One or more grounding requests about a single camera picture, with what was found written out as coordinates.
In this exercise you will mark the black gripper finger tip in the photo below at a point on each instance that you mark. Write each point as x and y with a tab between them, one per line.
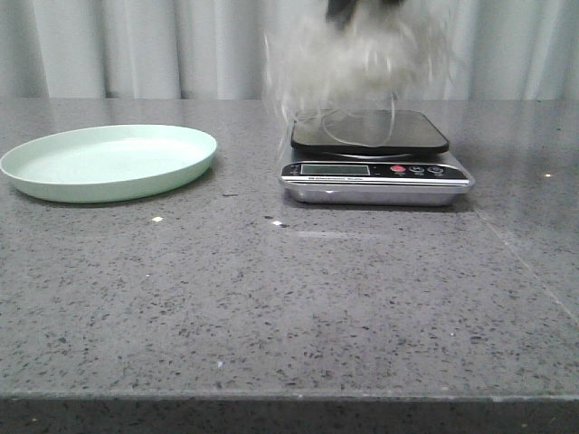
340	12
392	3

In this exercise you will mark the white pleated curtain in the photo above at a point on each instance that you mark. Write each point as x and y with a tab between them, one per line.
214	49

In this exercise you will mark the pale green round plate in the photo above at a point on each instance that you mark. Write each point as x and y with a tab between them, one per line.
110	163

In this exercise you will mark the white vermicelli noodle bundle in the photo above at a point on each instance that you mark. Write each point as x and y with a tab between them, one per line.
382	53

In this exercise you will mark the silver black kitchen scale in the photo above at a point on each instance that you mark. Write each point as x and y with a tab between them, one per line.
370	157

